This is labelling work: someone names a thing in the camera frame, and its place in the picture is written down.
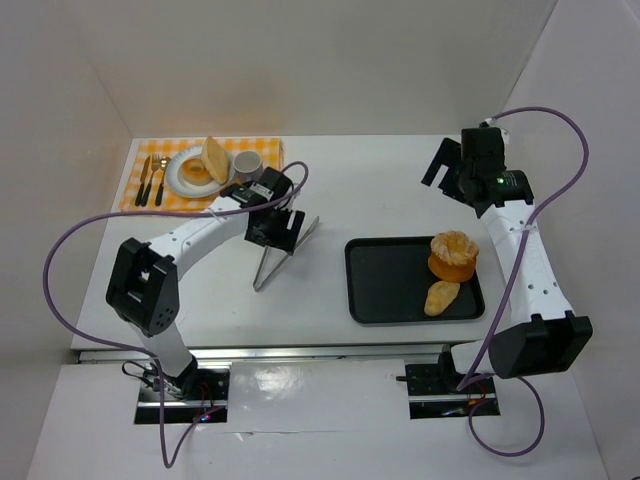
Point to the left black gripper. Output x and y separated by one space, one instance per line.
273 237

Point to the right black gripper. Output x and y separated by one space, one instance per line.
451 169

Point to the metal tongs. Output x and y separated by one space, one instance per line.
262 277

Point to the croissant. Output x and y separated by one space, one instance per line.
216 161

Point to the donut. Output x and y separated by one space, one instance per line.
194 172

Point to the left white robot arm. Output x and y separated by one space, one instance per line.
143 288

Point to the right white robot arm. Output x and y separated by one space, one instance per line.
545 335

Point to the oval bread roll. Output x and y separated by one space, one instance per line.
440 296

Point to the purple mug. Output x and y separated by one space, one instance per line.
248 166

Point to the round sponge cake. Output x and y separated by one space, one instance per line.
453 256

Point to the black tray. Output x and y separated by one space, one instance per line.
388 281

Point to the white paper plate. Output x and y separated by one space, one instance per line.
181 187

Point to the yellow checkered cloth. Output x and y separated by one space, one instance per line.
270 149

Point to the black-handled spoon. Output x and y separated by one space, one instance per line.
160 189

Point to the black-handled fork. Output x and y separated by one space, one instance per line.
155 165

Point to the black-handled knife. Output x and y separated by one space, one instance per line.
142 181

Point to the metal rail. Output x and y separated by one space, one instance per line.
288 353

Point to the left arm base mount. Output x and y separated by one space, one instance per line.
206 402

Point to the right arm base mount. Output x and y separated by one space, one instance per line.
432 392

